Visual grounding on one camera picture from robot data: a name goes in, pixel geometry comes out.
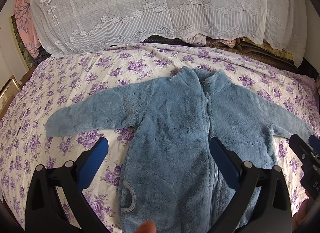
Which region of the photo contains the person's right hand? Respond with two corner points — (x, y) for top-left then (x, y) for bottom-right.
(292, 198), (310, 231)

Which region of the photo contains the white lace cover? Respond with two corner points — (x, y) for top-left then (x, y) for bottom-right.
(30, 0), (307, 66)

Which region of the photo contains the pink floral cloth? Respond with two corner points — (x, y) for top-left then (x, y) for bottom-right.
(14, 0), (41, 58)

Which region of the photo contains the purple floral bed sheet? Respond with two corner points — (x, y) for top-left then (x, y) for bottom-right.
(1, 44), (319, 232)

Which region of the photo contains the blue fleece baby jacket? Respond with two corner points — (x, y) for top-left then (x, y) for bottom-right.
(46, 67), (313, 232)

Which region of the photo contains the stacked bedding under lace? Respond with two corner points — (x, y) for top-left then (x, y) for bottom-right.
(142, 34), (304, 71)

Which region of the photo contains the person's left hand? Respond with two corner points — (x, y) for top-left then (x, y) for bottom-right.
(134, 221), (156, 233)

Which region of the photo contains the wooden picture frame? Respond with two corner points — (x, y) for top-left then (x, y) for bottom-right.
(0, 75), (21, 119)

